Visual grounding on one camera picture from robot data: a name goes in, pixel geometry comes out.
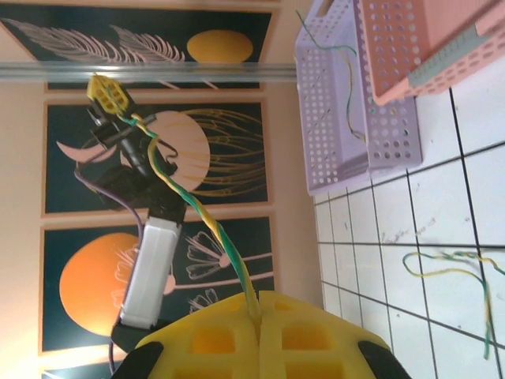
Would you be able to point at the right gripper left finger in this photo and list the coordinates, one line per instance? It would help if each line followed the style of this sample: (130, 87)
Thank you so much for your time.
(177, 355)

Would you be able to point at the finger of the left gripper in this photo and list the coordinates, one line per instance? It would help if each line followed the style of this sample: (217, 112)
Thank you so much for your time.
(98, 91)
(117, 100)

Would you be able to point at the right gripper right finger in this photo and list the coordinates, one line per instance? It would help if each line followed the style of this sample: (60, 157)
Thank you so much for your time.
(335, 355)

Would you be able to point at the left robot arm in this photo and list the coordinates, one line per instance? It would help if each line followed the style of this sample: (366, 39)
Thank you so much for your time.
(152, 268)

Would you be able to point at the purple plastic basket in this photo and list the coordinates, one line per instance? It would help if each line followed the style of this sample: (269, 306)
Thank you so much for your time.
(327, 118)

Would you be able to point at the pink plastic basket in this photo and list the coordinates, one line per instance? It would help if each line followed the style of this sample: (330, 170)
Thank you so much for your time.
(394, 39)

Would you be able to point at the aluminium frame post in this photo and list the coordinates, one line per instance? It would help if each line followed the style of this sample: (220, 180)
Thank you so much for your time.
(197, 72)

